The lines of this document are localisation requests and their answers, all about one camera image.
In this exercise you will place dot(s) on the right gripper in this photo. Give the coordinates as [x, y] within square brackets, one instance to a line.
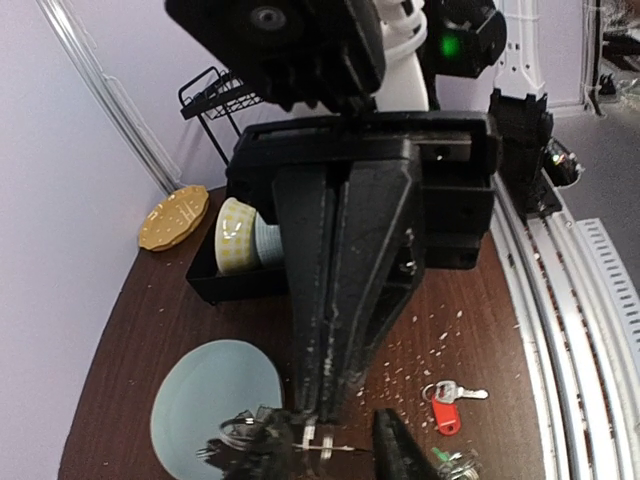
[412, 190]

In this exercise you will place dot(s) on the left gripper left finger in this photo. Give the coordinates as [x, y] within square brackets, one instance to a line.
[261, 444]

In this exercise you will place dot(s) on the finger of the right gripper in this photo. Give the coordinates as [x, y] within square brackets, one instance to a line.
[305, 205]

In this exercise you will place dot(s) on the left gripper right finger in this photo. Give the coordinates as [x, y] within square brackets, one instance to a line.
[396, 454]

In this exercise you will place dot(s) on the green key tag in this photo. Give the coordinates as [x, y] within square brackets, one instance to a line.
[459, 465]

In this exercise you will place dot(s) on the red key tag with key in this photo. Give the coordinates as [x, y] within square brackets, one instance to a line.
[442, 396]

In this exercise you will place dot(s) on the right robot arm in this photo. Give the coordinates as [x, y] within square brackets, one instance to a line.
[467, 36]

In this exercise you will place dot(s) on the green ceramic bowl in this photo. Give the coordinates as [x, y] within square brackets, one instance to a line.
[268, 242]

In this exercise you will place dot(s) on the light blue flower plate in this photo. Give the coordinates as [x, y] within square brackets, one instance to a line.
[207, 386]

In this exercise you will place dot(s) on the orange dotted plate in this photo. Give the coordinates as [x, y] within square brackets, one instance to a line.
[174, 219]

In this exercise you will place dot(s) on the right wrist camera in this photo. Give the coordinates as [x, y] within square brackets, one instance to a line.
[330, 53]

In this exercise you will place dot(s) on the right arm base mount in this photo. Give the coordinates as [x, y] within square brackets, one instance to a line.
[545, 165]

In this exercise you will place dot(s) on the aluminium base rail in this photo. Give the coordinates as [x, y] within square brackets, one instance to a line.
[578, 316]

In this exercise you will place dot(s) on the right aluminium post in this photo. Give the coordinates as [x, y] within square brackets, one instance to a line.
[111, 95]

